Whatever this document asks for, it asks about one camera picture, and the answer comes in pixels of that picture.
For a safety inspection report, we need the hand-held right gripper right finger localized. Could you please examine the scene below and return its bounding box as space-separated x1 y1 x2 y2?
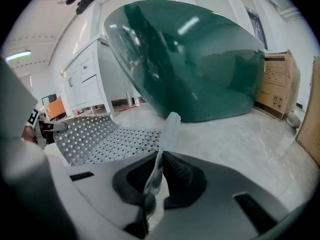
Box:
149 150 305 240

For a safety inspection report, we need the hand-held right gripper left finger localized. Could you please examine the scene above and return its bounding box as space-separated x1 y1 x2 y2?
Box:
44 150 163 240

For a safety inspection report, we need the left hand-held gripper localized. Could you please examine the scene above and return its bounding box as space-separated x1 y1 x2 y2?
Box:
24 106 70 150

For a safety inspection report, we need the translucent grey perforated bath mat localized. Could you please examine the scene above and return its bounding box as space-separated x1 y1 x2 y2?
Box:
53 111 182 207

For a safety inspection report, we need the person's left forearm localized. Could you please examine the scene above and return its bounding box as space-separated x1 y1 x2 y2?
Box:
20 124 35 143

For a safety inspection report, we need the orange chair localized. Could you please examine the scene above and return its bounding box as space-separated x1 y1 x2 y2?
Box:
46 96 67 121

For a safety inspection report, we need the white vanity cabinet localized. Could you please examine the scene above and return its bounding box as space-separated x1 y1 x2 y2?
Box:
59 36 116 118

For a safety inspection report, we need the ceiling tube light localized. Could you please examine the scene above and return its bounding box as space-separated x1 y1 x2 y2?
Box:
4 49 32 61

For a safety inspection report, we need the grey stone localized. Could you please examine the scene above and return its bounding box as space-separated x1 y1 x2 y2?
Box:
285 111 301 130

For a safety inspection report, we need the brown cardboard box with labels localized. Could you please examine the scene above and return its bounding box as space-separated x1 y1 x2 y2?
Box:
252 49 302 121

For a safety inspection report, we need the plain brown cardboard box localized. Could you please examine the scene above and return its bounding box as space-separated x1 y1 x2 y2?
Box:
295 55 320 168

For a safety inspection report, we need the dark green bathtub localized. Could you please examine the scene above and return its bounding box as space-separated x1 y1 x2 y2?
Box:
103 0 266 124

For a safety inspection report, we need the dark framed window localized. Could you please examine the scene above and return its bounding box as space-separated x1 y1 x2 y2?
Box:
244 5 269 51

